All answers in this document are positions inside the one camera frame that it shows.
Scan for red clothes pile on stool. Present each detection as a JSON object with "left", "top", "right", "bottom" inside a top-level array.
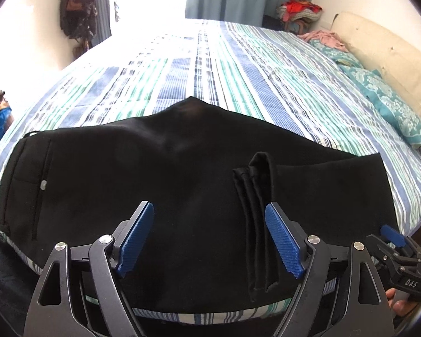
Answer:
[{"left": 276, "top": 0, "right": 323, "bottom": 24}]

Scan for far teal floral pillow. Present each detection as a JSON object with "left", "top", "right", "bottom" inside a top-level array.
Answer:
[{"left": 309, "top": 40, "right": 363, "bottom": 69}]

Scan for pink garment on bed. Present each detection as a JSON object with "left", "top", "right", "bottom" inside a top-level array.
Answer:
[{"left": 298, "top": 30, "right": 348, "bottom": 53}]

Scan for teal floral pillow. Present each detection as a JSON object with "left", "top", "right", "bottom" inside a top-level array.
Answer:
[
  {"left": 339, "top": 65, "right": 421, "bottom": 148},
  {"left": 309, "top": 40, "right": 363, "bottom": 69}
]

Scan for person right hand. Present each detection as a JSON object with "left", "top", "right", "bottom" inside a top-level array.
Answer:
[{"left": 386, "top": 288, "right": 418, "bottom": 317}]

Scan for dark quilted jacket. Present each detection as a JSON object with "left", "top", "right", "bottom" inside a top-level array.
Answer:
[{"left": 0, "top": 233, "right": 38, "bottom": 336}]

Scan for black pants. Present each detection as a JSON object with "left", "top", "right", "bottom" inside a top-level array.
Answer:
[{"left": 0, "top": 98, "right": 397, "bottom": 313}]

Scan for striped blue green bed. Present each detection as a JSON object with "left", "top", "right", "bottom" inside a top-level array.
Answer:
[{"left": 0, "top": 19, "right": 421, "bottom": 325}]

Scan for cream padded headboard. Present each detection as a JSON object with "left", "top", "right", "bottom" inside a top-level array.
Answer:
[{"left": 331, "top": 12, "right": 421, "bottom": 118}]

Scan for dark clothes on coat rack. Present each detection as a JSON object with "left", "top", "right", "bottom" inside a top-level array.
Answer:
[{"left": 60, "top": 0, "right": 97, "bottom": 41}]

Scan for near teal floral pillow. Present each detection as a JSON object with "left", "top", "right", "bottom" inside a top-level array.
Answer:
[{"left": 339, "top": 65, "right": 421, "bottom": 148}]

